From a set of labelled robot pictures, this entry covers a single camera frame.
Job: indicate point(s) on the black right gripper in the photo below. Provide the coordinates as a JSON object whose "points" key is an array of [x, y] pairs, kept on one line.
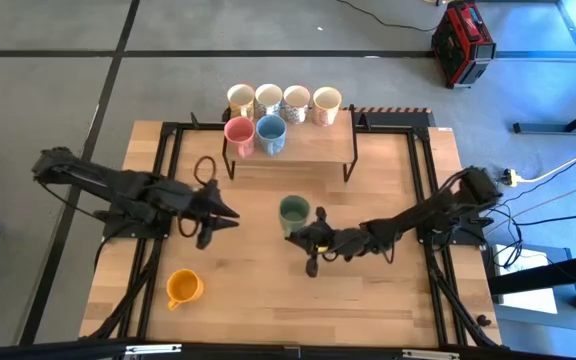
{"points": [[338, 240]]}

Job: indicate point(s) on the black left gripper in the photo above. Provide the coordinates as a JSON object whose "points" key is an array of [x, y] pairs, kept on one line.
{"points": [[193, 202]]}

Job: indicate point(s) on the plain green mug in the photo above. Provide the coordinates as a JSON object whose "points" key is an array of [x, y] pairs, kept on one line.
{"points": [[294, 210]]}

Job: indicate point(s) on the plain pink mug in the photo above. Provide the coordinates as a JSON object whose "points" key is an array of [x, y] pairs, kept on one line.
{"points": [[239, 131]]}

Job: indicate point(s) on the light blue faceted mug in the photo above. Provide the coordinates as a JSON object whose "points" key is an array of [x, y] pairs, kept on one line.
{"points": [[270, 130]]}

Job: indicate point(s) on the yellow patterned white mug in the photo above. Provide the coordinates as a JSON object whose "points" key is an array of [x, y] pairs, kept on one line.
{"points": [[240, 95]]}

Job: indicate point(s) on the blue patterned white mug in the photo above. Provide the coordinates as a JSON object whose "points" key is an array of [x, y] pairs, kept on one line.
{"points": [[268, 95]]}

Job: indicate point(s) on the red floral patterned mug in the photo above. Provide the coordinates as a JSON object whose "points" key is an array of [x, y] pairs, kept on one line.
{"points": [[296, 96]]}

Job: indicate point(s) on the orange patterned white mug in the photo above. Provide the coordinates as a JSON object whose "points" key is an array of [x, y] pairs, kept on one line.
{"points": [[326, 98]]}

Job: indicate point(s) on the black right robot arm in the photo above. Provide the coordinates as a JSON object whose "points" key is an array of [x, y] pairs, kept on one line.
{"points": [[418, 215]]}

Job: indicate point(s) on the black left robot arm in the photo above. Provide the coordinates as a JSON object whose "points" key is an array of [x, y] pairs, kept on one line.
{"points": [[108, 182]]}

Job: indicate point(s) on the plain yellow mug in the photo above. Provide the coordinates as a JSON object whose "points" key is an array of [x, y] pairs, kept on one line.
{"points": [[184, 286]]}

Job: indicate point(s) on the wooden shelf with black legs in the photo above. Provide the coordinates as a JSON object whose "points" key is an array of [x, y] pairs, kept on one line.
{"points": [[313, 145]]}

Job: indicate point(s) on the small black knob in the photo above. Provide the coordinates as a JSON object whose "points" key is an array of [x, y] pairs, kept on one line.
{"points": [[483, 320]]}

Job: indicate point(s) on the yellow white power plug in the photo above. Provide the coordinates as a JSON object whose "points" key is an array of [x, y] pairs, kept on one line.
{"points": [[512, 176]]}

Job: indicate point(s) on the black table beam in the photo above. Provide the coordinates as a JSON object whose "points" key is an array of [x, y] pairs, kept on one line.
{"points": [[548, 274]]}

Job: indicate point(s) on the red black power station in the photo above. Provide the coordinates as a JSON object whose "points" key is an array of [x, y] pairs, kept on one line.
{"points": [[463, 45]]}

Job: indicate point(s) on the black desk foot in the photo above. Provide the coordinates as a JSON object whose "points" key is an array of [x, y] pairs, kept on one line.
{"points": [[543, 128]]}

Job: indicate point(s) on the black aluminium table frame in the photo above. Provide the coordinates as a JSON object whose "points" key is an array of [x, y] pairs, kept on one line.
{"points": [[198, 125]]}

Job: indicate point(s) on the silver metal bracket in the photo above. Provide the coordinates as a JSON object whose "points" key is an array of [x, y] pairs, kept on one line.
{"points": [[430, 354], [153, 348]]}

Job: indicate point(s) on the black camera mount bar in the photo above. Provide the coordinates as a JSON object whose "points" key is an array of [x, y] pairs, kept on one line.
{"points": [[43, 350]]}

